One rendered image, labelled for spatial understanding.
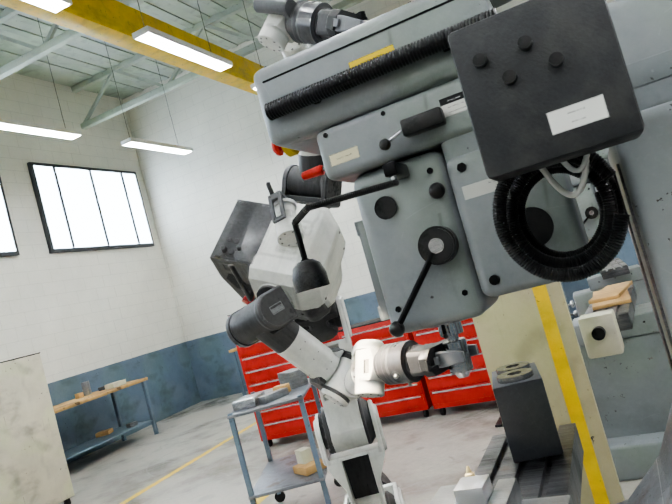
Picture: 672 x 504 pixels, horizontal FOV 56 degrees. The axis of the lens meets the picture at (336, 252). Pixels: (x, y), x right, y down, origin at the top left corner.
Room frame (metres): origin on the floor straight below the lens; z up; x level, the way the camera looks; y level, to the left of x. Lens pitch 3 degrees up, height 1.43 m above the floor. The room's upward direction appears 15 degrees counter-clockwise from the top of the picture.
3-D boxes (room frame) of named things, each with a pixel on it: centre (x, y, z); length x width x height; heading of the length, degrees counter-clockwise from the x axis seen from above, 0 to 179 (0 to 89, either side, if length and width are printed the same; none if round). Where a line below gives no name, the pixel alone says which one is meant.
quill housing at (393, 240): (1.27, -0.18, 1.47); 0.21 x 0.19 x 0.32; 158
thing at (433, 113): (1.12, -0.19, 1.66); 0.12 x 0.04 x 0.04; 68
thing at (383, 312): (1.31, -0.08, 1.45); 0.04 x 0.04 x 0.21; 68
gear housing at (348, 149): (1.25, -0.22, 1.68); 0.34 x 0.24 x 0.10; 68
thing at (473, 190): (1.19, -0.36, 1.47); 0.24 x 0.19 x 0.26; 158
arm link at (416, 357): (1.33, -0.11, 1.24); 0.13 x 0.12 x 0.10; 139
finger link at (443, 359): (1.24, -0.16, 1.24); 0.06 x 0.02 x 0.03; 49
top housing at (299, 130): (1.26, -0.19, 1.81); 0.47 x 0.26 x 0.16; 68
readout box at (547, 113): (0.84, -0.33, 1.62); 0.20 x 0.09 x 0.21; 68
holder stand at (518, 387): (1.66, -0.36, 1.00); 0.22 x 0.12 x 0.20; 167
